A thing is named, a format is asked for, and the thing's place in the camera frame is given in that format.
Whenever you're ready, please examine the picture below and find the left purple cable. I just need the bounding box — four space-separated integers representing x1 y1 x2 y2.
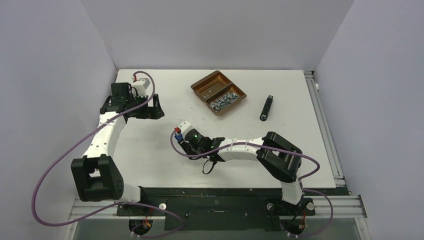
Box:
31 70 185 239

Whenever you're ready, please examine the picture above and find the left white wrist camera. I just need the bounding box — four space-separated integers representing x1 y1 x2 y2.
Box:
131 78 151 95

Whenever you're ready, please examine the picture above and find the brown plastic tray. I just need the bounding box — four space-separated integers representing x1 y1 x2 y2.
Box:
190 70 247 116

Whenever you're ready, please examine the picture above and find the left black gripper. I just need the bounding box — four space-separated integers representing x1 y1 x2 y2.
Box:
126 93 164 120

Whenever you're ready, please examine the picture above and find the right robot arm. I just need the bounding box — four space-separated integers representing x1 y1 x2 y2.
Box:
174 127 303 214

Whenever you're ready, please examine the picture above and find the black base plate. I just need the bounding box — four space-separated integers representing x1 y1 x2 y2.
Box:
116 188 316 231

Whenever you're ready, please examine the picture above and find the aluminium side rail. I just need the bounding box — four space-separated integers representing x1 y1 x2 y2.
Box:
303 70 346 187

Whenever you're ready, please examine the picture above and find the blue stapler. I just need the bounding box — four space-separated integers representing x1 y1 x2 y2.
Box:
174 133 184 144

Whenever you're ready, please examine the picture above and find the black stapler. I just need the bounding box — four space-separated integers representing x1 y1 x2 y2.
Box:
259 95 273 122

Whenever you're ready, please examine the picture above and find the aluminium front rail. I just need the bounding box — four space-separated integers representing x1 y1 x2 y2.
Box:
69 195 368 220

